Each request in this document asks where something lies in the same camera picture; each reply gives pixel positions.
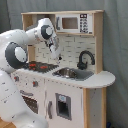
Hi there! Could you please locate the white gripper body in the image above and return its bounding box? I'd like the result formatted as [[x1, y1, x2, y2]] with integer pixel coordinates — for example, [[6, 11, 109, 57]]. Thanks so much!
[[48, 34, 62, 64]]

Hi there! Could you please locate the small metal pot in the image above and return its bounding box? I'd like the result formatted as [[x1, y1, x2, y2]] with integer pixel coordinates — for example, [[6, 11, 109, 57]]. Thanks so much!
[[59, 68, 76, 78]]

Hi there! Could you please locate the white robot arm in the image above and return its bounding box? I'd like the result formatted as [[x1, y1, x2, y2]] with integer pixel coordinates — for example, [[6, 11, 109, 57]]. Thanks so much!
[[0, 18, 60, 128]]

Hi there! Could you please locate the wooden toy kitchen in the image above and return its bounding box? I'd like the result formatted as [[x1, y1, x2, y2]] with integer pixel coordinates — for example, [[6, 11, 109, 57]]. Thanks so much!
[[12, 10, 115, 128]]

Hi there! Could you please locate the black stovetop with red burners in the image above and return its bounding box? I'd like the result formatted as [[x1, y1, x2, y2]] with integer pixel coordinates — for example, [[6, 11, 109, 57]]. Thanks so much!
[[23, 61, 57, 73]]

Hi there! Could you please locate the toy microwave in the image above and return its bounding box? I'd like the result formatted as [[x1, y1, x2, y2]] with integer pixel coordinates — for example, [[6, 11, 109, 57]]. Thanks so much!
[[56, 14, 93, 34]]

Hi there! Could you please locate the black toy faucet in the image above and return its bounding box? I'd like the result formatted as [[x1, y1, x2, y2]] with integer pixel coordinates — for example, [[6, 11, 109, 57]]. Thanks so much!
[[77, 50, 95, 70]]

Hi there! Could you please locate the grey toy sink basin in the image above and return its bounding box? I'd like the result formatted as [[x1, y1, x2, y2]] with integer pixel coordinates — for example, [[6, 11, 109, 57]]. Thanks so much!
[[52, 68, 93, 81]]

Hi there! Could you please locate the red right stove knob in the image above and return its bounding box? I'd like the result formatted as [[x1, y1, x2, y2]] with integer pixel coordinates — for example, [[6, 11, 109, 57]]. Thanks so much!
[[32, 81, 38, 87]]

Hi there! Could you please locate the red stove knob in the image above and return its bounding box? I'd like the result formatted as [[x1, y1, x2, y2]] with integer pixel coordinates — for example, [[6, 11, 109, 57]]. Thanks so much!
[[32, 81, 38, 87], [13, 75, 20, 83]]

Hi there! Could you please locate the red left stove knob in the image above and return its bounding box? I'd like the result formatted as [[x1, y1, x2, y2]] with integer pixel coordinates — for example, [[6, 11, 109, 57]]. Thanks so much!
[[13, 75, 20, 83]]

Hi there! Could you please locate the grey ice dispenser panel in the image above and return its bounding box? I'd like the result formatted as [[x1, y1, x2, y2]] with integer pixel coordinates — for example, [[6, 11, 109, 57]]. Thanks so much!
[[55, 93, 72, 120]]

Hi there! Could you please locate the toy oven door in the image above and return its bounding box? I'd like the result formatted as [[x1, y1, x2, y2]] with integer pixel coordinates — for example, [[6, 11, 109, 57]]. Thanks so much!
[[20, 90, 38, 113]]

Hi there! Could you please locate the grey cupboard door handle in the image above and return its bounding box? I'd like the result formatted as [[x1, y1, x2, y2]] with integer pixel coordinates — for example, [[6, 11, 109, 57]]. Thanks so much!
[[48, 101, 52, 119]]

